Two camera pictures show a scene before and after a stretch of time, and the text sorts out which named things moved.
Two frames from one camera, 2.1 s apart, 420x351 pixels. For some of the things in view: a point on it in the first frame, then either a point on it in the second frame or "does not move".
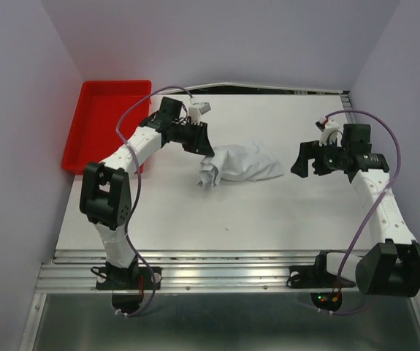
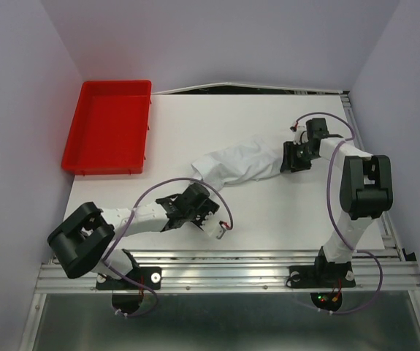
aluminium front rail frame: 208,270 does not move
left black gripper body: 185,133 -> 198,216
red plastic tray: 101,106 does not move
